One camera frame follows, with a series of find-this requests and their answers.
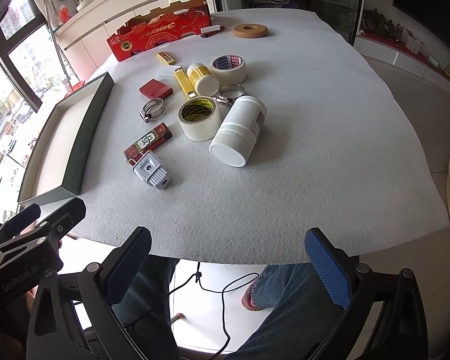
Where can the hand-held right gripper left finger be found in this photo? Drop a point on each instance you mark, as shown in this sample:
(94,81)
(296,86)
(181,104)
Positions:
(129,262)

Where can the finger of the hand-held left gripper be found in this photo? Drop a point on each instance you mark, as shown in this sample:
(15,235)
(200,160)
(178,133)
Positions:
(65,219)
(24,215)

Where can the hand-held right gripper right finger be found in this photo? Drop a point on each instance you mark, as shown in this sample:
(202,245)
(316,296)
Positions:
(328,270)

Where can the grey plug adapter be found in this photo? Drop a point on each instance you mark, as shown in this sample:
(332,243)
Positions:
(152,172)

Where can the red black printed box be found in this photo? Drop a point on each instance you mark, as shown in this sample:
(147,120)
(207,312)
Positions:
(148,142)

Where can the small red box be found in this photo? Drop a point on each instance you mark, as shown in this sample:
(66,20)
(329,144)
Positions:
(155,89)

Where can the large white bottle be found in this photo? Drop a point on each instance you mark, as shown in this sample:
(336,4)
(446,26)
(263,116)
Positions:
(240,131)

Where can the grey rectangular card box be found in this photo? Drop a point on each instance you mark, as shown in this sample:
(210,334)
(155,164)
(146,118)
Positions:
(165,72)

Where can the large yellow utility knife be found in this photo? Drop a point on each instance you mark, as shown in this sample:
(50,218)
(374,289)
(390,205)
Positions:
(182,82)

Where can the small white bottle yellow label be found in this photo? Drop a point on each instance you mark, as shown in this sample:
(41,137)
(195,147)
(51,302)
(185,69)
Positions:
(202,78)

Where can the tape roll red blue print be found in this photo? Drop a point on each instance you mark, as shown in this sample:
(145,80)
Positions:
(228,73)

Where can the person's right leg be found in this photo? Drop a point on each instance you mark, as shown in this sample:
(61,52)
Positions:
(285,326)

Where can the red patterned slipper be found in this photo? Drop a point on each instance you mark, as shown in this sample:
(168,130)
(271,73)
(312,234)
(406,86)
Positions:
(253,296)

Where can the white felt table cover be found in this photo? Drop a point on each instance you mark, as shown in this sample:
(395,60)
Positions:
(303,138)

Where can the white balcony cabinet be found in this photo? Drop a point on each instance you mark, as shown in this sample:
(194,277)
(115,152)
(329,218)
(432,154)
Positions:
(97,33)

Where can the small yellow utility knife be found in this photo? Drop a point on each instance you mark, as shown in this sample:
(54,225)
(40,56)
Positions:
(165,58)

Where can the red canister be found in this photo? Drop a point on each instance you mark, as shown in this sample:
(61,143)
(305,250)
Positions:
(64,14)

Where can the red cardboard box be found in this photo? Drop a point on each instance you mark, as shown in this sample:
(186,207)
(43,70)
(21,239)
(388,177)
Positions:
(161,32)

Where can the potted plant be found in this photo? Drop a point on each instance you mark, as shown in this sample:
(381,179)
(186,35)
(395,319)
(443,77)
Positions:
(84,0)

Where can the low white console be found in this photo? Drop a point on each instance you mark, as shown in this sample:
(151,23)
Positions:
(408,58)

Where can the small dark red object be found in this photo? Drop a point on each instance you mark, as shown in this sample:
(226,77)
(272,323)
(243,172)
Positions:
(208,35)

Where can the small white block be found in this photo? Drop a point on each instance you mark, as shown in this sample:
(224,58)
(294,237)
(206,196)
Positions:
(212,29)

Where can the green houseplant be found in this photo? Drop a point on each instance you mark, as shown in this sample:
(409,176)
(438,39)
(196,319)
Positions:
(378,20)

